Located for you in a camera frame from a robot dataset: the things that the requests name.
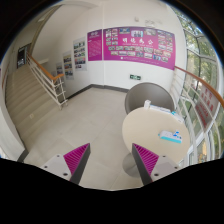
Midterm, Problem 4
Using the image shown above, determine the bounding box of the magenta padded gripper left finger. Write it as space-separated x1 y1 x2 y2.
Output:
41 143 90 185

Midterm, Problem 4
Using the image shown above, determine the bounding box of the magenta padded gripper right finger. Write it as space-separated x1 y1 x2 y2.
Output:
132 143 180 185

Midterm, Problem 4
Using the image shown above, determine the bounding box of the white charger with blue label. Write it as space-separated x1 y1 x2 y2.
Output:
158 130 182 143

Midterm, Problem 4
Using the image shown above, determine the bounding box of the round cream table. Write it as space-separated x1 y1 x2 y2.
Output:
121 106 191 178

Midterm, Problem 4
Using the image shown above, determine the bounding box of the white power strip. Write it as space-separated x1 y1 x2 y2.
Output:
144 100 184 123

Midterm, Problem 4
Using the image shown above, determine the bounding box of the grey round-back chair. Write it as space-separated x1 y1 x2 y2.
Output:
125 82 174 113

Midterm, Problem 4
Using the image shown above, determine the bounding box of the beige staircase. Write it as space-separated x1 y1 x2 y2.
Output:
6 65 59 142

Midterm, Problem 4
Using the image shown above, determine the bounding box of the staircase railing wooden handrail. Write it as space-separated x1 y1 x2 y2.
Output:
27 54 68 109

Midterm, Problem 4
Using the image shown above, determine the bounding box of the red banner on window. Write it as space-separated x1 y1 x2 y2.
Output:
195 86 217 129

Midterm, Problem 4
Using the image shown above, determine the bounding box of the green exit sign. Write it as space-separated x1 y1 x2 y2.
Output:
129 74 141 81

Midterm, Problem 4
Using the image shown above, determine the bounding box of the window railing wooden handrail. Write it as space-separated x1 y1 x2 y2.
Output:
170 65 224 109

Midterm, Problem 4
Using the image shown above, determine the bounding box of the white photo poster left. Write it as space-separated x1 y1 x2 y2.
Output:
56 62 64 79

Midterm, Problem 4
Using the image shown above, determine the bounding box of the white photo poster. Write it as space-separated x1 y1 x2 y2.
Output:
56 62 64 79
63 51 74 80
73 38 87 71

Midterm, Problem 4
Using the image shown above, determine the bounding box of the white photo poster middle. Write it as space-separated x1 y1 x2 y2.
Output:
63 51 74 80

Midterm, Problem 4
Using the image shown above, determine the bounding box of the white photo poster right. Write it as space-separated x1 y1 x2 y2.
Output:
73 38 87 71

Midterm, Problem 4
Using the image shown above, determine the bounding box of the large magenta photo wall board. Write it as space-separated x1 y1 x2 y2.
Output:
103 27 176 70

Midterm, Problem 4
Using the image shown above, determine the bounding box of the small magenta wall poster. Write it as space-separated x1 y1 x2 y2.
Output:
87 29 102 61

